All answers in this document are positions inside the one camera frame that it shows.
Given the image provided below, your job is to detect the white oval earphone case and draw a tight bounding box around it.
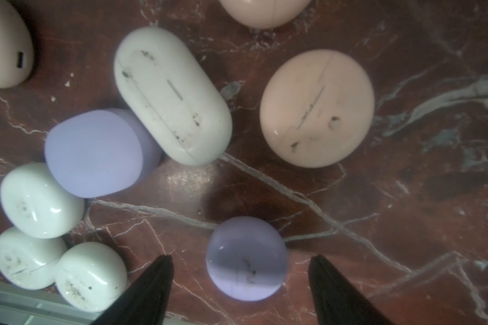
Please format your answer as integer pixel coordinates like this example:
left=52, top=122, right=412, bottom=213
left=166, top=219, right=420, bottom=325
left=114, top=27, right=233, bottom=166

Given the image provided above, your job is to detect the white round earphone case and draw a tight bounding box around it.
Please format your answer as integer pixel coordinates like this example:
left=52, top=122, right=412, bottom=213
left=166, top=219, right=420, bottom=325
left=55, top=242, right=127, bottom=313
left=0, top=162, right=85, bottom=239
left=0, top=227, right=68, bottom=290

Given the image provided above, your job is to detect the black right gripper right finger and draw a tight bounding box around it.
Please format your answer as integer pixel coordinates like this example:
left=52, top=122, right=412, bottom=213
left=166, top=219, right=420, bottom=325
left=308, top=255, right=392, bottom=325

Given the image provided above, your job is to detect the purple round earphone case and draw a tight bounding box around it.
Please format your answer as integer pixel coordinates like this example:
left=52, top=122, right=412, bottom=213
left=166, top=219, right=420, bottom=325
left=206, top=216, right=289, bottom=301

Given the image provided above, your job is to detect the purple oval earphone case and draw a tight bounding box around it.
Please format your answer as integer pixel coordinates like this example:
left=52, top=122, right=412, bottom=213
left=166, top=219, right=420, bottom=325
left=44, top=108, right=163, bottom=199

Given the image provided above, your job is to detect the aluminium front rail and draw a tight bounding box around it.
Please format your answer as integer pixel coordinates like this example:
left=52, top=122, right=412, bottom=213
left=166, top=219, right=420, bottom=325
left=0, top=282, right=98, bottom=324

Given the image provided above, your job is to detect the pink round earphone case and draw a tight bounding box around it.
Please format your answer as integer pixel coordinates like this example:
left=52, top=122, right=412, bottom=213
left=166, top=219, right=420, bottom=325
left=0, top=1, right=34, bottom=89
left=219, top=0, right=310, bottom=29
left=260, top=50, right=375, bottom=168

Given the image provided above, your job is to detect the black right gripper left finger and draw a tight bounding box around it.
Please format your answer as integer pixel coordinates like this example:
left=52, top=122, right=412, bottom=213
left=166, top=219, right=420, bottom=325
left=92, top=255, right=174, bottom=325

